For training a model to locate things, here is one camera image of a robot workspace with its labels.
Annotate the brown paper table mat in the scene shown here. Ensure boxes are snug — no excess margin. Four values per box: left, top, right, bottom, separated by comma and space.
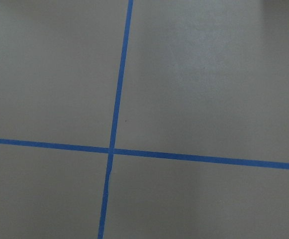
0, 0, 289, 239

